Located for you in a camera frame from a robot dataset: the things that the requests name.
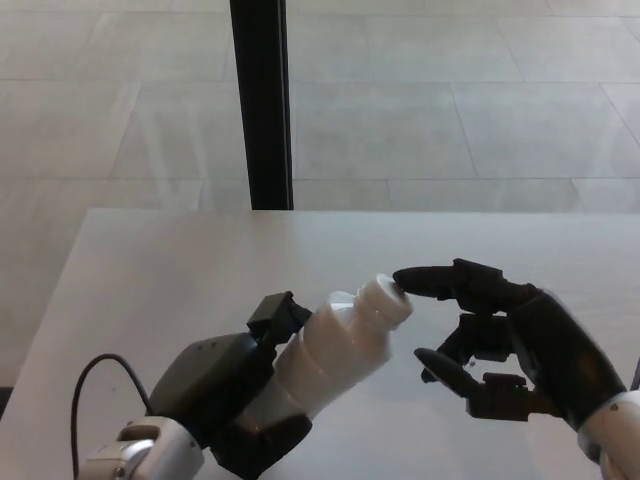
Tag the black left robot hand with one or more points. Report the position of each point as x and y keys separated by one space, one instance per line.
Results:
x=210 y=380

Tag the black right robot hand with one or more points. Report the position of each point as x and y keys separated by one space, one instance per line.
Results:
x=555 y=350

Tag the white plastic bottle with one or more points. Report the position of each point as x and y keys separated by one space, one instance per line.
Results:
x=335 y=350

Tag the white bottle cap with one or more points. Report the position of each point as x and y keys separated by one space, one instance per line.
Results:
x=385 y=302

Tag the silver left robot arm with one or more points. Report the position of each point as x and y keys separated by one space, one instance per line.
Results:
x=155 y=450

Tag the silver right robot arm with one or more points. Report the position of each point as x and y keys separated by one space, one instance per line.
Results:
x=615 y=430

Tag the black vertical window post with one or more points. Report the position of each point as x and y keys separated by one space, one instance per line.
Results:
x=262 y=100

